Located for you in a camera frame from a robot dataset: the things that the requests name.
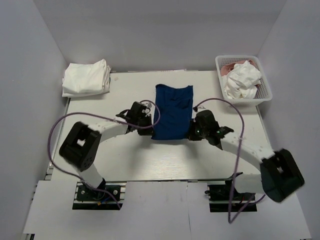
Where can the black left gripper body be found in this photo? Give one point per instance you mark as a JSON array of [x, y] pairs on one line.
[[145, 121]]

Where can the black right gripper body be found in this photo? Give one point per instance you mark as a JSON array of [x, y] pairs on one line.
[[197, 133]]

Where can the blue Mickey print t-shirt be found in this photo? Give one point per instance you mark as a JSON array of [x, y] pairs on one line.
[[174, 114]]

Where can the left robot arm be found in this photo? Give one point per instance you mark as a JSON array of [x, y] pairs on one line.
[[80, 147]]

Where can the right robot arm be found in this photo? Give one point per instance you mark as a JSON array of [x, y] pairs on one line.
[[279, 175]]

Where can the folded white t-shirt stack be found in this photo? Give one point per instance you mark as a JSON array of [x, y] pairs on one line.
[[84, 80]]

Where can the crumpled white t-shirt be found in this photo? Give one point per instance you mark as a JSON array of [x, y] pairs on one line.
[[242, 82]]

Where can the pink t-shirt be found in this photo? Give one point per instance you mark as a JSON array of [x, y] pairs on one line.
[[229, 67]]

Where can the white plastic basket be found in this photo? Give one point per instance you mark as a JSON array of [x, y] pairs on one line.
[[263, 93]]

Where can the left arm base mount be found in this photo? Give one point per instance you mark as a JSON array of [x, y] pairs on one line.
[[87, 199]]

